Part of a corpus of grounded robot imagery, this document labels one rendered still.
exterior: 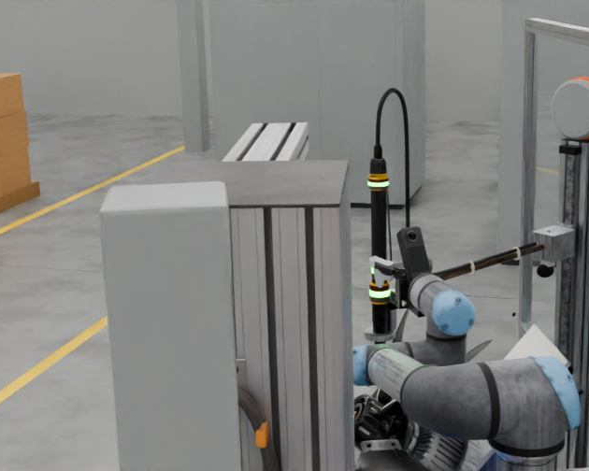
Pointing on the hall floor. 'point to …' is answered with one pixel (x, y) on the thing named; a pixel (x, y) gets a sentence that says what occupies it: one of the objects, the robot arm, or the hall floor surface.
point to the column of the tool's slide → (580, 290)
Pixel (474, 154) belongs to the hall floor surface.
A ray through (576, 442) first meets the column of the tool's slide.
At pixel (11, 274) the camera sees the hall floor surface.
